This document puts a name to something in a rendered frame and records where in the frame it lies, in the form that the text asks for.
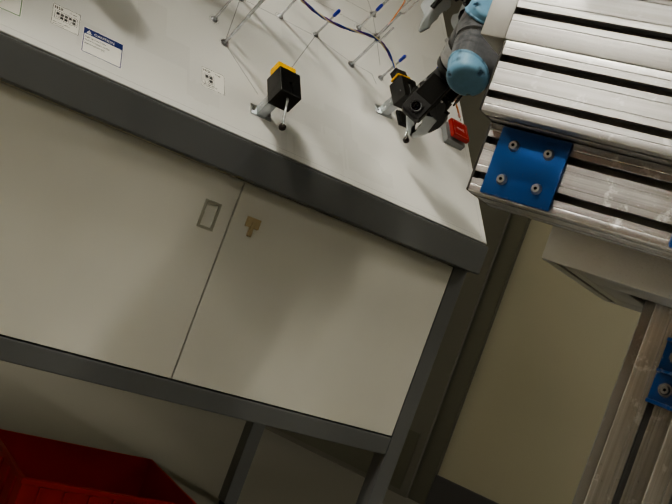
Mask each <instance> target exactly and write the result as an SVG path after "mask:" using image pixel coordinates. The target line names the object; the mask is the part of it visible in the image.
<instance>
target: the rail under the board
mask: <svg viewBox="0 0 672 504"><path fill-rule="evenodd" d="M0 80H1V81H3V82H5V83H8V84H10V85H13V86H15V87H18V88H20V89H22V90H25V91H27V92H30V93H32V94H35V95H37V96H40V97H42V98H44V99H47V100H49V101H52V102H54V103H57V104H59V105H61V106H64V107H66V108H69V109H71V110H74V111H76V112H79V113H81V114H83V115H86V116H88V117H91V118H93V119H96V120H98V121H101V122H103V123H105V124H108V125H110V126H113V127H115V128H118V129H120V130H122V131H125V132H127V133H130V134H132V135H135V136H137V137H140V138H142V139H144V140H147V141H149V142H152V143H154V144H157V145H159V146H161V147H164V148H166V149H169V150H171V151H174V152H176V153H179V154H181V155H183V156H186V157H188V158H191V159H193V160H196V161H198V162H200V163H203V164H205V165H208V166H210V167H213V168H215V169H218V170H220V171H222V172H225V173H227V174H230V175H232V176H235V177H237V178H239V179H242V180H244V181H247V182H249V183H252V184H254V185H257V186H259V187H261V188H264V189H266V190H269V191H271V192H274V193H276V194H278V195H281V196H283V197H286V198H288V199H291V200H293V201H296V202H298V203H300V204H303V205H305V206H308V207H310V208H313V209H315V210H318V211H320V212H322V213H325V214H327V215H330V216H332V217H335V218H337V219H339V220H342V221H344V222H347V223H349V224H352V225H354V226H357V227H359V228H361V229H364V230H366V231H369V232H371V233H374V234H376V235H378V236H381V237H383V238H386V239H388V240H391V241H393V242H396V243H398V244H400V245H403V246H405V247H408V248H410V249H413V250H415V251H417V252H420V253H422V254H425V255H427V256H430V257H432V258H435V259H437V260H439V261H442V262H444V263H447V264H449V265H452V266H455V267H457V268H460V269H462V270H465V271H467V272H471V273H474V274H477V275H478V274H479V273H480V270H481V267H482V265H483V262H484V259H485V256H486V254H487V251H488V247H487V246H485V245H483V244H480V243H478V242H476V241H474V240H471V239H469V238H467V237H464V236H462V235H460V234H458V233H455V232H453V231H451V230H448V229H446V228H444V227H442V226H439V225H437V224H435V223H432V222H430V221H428V220H426V219H423V218H421V217H419V216H416V215H414V214H412V213H410V212H407V211H405V210H403V209H400V208H398V207H396V206H394V205H391V204H389V203H387V202H385V201H382V200H380V199H378V198H375V197H373V196H371V195H369V194H366V193H364V192H362V191H359V190H357V189H355V188H353V187H350V186H348V185H346V184H343V183H341V182H339V181H337V180H334V179H332V178H330V177H327V176H325V175H323V174H321V173H318V172H316V171H314V170H311V169H309V168H307V167H305V166H302V165H300V164H298V163H295V162H293V161H291V160H289V159H286V158H284V157H282V156H279V155H277V154H275V153H273V152H270V151H268V150H266V149H263V148H261V147H259V146H257V145H254V144H252V143H250V142H248V141H245V140H243V139H241V138H238V137H236V136H234V135H232V134H229V133H227V132H225V131H222V130H220V129H218V128H216V127H213V126H211V125H209V124H206V123H204V122H202V121H200V120H197V119H195V118H193V117H190V116H188V115H186V114H184V113H181V112H179V111H177V110H174V109H172V108H170V107H168V106H165V105H163V104H161V103H158V102H156V101H154V100H152V99H149V98H147V97H145V96H142V95H140V94H138V93H136V92H133V91H131V90H129V89H126V88H124V87H122V86H120V85H117V84H115V83H113V82H110V81H108V80H106V79H104V78H101V77H99V76H97V75H95V74H92V73H90V72H88V71H85V70H83V69H81V68H79V67H76V66H74V65H72V64H69V63H67V62H65V61H63V60H60V59H58V58H56V57H53V56H51V55H49V54H47V53H44V52H42V51H40V50H37V49H35V48H33V47H31V46H28V45H26V44H24V43H21V42H19V41H17V40H15V39H12V38H10V37H8V36H5V35H3V34H1V33H0Z"/></svg>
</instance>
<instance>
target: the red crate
mask: <svg viewBox="0 0 672 504"><path fill-rule="evenodd" d="M0 504H197V503H196V502H195V501H194V500H193V499H192V498H191V497H190V496H189V495H188V494H187V493H186V492H185V491H184V490H183V489H182V488H181V487H180V486H179V485H178V484H177V483H176V482H175V481H174V480H173V479H172V478H171V477H170V476H168V475H167V474H166V473H165V472H164V471H163V470H162V469H161V468H160V467H159V466H158V465H157V464H156V463H155V462H154V461H153V460H152V459H148V458H143V457H138V456H133V455H128V454H123V453H118V452H113V451H108V450H103V449H98V448H93V447H88V446H84V445H79V444H74V443H69V442H64V441H59V440H54V439H49V438H44V437H39V436H34V435H29V434H24V433H19V432H14V431H9V430H4V429H0Z"/></svg>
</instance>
